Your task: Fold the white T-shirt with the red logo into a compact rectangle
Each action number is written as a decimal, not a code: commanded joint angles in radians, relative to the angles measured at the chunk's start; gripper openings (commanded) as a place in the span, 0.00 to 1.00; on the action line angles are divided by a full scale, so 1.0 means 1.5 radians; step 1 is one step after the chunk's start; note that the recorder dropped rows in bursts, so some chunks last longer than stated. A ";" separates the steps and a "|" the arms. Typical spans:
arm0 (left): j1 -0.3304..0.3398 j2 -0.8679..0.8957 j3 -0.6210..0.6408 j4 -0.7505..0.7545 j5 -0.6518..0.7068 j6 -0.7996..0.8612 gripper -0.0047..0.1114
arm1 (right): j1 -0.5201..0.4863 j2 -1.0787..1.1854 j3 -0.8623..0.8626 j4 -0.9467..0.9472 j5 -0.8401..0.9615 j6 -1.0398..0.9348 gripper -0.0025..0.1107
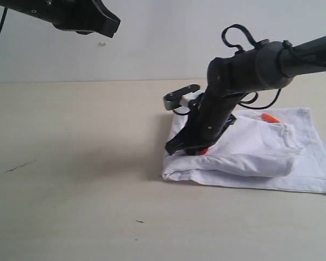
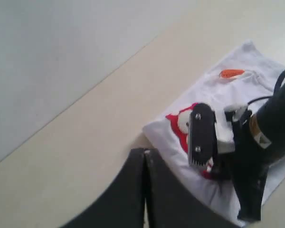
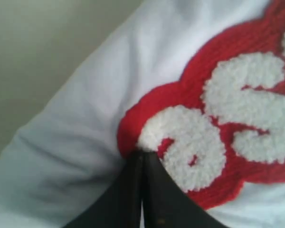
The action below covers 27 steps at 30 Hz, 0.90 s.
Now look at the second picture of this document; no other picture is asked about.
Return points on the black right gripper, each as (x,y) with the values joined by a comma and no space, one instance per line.
(241,154)

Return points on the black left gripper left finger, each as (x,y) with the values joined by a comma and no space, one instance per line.
(121,205)

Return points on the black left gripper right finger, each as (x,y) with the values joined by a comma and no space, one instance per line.
(169,204)

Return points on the white t-shirt red lettering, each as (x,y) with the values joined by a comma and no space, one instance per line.
(169,131)

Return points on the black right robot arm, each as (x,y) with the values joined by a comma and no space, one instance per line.
(277,149)

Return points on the orange ribbon neck tag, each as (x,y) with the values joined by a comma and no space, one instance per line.
(230,73)

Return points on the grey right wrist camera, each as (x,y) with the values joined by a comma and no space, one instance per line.
(210,138)

